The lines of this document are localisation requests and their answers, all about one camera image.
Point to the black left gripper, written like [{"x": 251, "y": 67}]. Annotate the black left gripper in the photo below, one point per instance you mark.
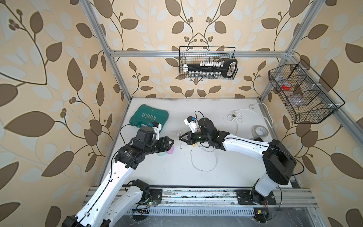
[{"x": 164, "y": 145}]

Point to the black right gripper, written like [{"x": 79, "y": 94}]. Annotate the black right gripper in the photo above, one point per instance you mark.
[{"x": 189, "y": 142}]

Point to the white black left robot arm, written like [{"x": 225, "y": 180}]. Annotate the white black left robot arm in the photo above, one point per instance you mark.
[{"x": 103, "y": 210}]

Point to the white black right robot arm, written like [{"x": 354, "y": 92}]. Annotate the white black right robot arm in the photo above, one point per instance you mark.
[{"x": 278, "y": 161}]

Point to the pink earbud case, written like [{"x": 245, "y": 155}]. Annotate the pink earbud case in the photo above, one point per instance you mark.
[{"x": 171, "y": 150}]

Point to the green plastic tool case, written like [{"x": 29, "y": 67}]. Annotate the green plastic tool case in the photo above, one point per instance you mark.
[{"x": 146, "y": 115}]

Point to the white tape roll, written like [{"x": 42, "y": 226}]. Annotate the white tape roll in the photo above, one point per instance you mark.
[{"x": 259, "y": 131}]

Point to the red object in basket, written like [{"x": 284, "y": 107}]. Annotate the red object in basket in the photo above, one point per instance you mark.
[{"x": 286, "y": 86}]

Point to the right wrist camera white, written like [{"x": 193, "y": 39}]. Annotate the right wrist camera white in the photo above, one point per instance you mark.
[{"x": 191, "y": 122}]

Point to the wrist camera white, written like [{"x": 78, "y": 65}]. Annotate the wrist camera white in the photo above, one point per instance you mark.
[
  {"x": 157, "y": 128},
  {"x": 191, "y": 122}
]

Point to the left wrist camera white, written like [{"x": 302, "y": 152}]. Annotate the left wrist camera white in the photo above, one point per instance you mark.
[{"x": 157, "y": 128}]

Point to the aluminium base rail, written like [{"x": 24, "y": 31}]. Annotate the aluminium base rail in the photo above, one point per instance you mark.
[{"x": 213, "y": 201}]

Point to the black socket set rail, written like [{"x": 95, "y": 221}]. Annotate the black socket set rail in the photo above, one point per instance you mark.
[{"x": 225, "y": 69}]

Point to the black wire basket back wall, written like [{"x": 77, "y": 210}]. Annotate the black wire basket back wall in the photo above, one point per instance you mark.
[{"x": 196, "y": 54}]

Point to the black wire basket wall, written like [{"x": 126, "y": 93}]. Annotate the black wire basket wall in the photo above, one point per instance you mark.
[
  {"x": 311, "y": 99},
  {"x": 196, "y": 54}
]

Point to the black wire basket right wall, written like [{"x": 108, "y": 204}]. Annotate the black wire basket right wall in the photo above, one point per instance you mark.
[{"x": 311, "y": 99}]

